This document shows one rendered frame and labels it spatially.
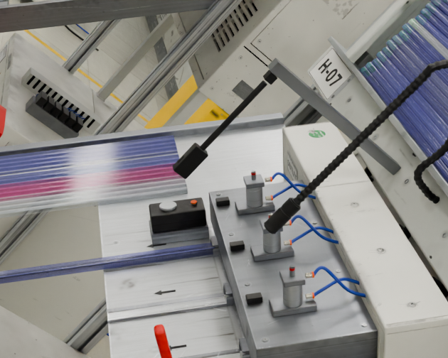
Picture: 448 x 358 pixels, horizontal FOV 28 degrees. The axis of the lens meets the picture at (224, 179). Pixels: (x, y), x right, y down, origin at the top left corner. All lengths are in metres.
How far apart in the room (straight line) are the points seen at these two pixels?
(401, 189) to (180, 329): 0.34
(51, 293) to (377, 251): 1.67
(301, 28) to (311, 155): 1.09
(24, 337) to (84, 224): 0.86
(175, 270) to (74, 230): 1.34
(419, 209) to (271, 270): 0.21
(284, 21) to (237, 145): 0.88
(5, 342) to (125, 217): 0.43
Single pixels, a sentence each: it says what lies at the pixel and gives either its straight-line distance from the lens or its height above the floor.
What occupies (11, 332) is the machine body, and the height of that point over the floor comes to 0.62.
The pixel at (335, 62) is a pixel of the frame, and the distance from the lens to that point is 1.52.
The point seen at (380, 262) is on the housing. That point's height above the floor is 1.28.
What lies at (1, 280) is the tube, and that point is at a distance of 1.22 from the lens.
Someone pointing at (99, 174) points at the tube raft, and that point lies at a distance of 1.41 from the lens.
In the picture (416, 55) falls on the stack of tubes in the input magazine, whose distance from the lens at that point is 1.31.
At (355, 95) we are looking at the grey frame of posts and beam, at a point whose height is 1.36.
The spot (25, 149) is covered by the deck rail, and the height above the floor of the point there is 0.91.
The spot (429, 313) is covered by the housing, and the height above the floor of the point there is 1.29.
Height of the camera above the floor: 1.49
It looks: 15 degrees down
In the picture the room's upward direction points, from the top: 44 degrees clockwise
